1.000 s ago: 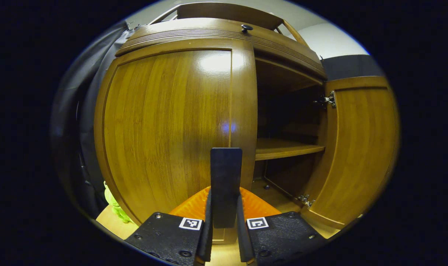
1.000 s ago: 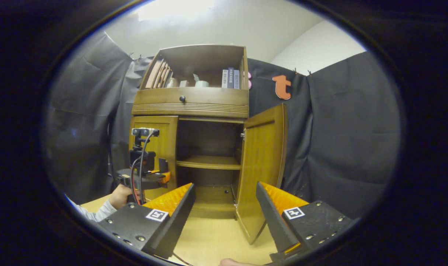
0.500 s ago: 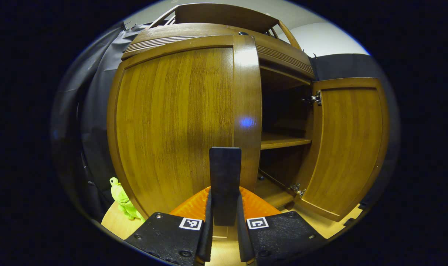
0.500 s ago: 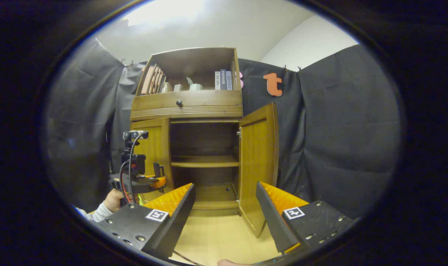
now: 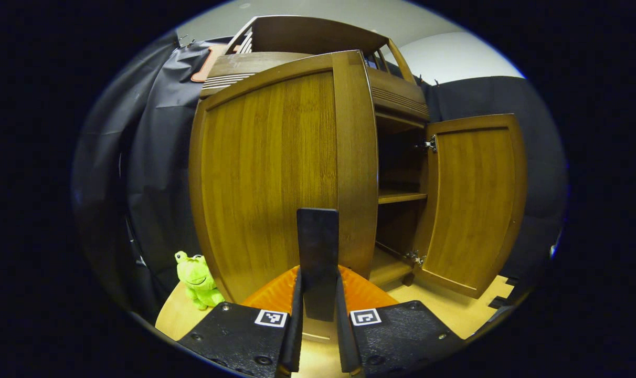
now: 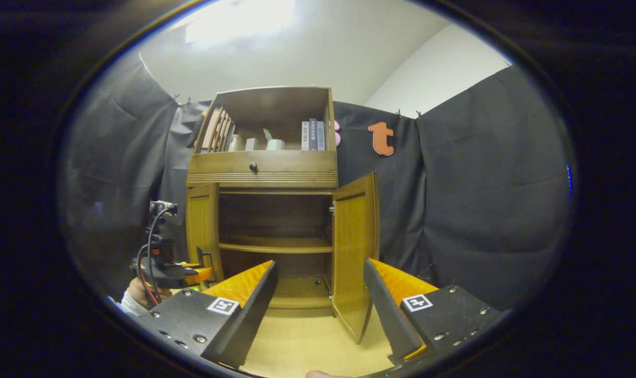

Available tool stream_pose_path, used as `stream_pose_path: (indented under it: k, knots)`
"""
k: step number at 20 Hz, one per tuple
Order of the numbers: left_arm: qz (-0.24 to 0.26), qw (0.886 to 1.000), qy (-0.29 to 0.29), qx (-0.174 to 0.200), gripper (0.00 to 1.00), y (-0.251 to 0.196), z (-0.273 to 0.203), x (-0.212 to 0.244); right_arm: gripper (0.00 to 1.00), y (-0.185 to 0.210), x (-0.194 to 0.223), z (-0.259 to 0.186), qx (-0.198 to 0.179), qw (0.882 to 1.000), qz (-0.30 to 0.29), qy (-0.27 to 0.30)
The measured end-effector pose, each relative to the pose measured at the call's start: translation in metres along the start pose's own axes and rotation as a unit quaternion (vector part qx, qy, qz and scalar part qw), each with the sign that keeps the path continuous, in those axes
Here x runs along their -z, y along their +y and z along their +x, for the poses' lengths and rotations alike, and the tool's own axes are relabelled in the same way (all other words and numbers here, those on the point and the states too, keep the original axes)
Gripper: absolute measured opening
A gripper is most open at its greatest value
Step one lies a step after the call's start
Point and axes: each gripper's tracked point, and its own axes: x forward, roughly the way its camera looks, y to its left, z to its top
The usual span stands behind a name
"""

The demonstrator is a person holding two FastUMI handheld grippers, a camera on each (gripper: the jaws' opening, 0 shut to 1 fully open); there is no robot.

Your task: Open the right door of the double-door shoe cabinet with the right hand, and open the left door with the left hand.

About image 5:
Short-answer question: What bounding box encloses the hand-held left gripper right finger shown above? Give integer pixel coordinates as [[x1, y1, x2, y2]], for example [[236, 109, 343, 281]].
[[335, 265, 465, 376]]

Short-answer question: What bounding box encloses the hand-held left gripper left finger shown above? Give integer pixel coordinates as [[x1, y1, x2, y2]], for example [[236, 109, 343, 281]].
[[177, 265, 304, 378]]

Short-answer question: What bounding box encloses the black door handle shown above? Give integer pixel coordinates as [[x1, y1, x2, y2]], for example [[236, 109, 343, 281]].
[[297, 208, 340, 322]]

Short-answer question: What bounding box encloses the wooden shoe cabinet door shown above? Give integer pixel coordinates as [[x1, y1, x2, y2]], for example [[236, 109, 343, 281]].
[[188, 50, 379, 342], [412, 114, 527, 299]]

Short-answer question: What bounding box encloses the wooden double-door shoe cabinet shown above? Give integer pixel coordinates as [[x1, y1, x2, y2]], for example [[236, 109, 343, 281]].
[[188, 15, 527, 343]]

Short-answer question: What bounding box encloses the green frog plush toy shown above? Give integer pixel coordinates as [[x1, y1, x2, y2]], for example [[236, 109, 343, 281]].
[[175, 251, 225, 310]]

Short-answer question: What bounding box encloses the wooden inner shelf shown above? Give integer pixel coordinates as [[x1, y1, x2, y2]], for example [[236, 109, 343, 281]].
[[378, 191, 428, 205]]

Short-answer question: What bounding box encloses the black backdrop cloth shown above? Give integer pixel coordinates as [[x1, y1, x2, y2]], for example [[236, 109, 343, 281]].
[[74, 31, 568, 316]]

